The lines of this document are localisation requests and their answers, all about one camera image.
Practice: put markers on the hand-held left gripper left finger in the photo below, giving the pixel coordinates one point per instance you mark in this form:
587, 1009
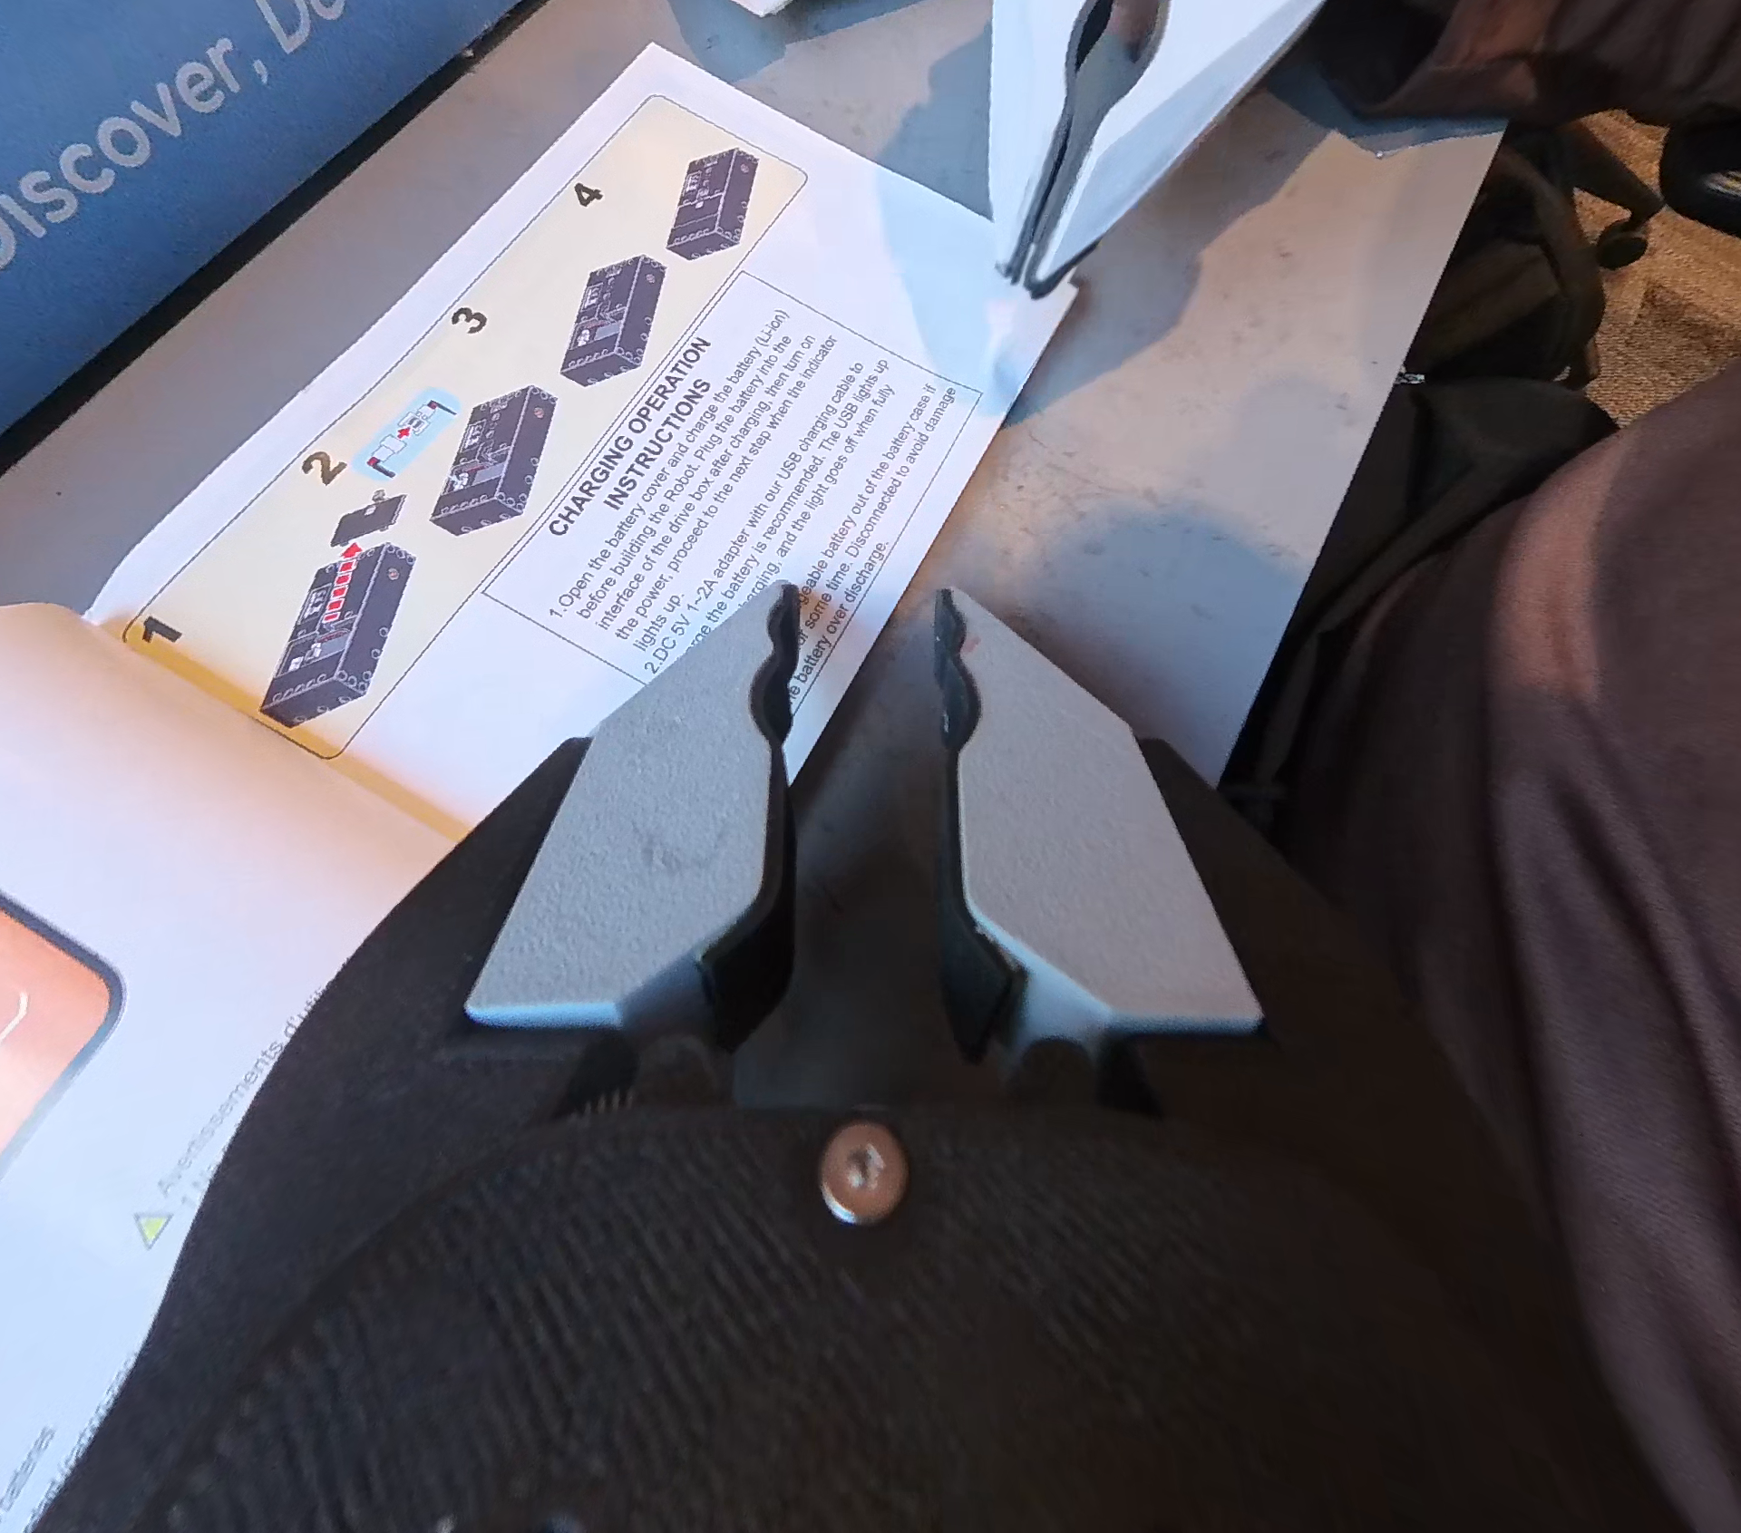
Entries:
652, 867

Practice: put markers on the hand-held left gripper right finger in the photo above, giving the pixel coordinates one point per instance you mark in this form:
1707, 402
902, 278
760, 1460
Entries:
1088, 867

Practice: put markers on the blue-cover instruction booklet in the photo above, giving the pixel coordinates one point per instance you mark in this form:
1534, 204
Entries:
612, 337

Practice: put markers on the black chair base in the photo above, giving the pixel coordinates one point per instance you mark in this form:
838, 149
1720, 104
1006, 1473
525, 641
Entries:
1687, 186

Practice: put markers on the blue cardboard box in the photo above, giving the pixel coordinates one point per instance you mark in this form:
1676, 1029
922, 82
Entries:
205, 64

